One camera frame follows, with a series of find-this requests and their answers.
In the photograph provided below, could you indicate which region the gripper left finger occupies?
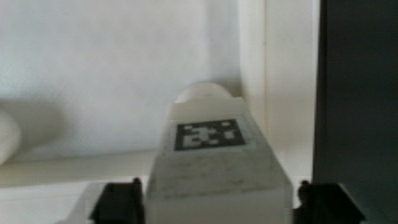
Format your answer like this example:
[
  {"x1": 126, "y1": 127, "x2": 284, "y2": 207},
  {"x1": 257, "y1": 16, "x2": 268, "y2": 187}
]
[{"x1": 88, "y1": 178, "x2": 144, "y2": 224}]

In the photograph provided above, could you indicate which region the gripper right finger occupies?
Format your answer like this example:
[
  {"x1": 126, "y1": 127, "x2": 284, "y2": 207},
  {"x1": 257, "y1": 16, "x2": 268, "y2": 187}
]
[{"x1": 293, "y1": 180, "x2": 364, "y2": 224}]

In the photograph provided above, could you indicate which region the white leg with tag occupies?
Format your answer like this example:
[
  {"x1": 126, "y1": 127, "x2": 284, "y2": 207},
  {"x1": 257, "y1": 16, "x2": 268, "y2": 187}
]
[{"x1": 145, "y1": 82, "x2": 293, "y2": 224}]

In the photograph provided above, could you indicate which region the white square tabletop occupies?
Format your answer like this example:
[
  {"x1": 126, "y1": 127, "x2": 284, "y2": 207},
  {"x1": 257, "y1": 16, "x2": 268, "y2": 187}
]
[{"x1": 0, "y1": 0, "x2": 319, "y2": 224}]

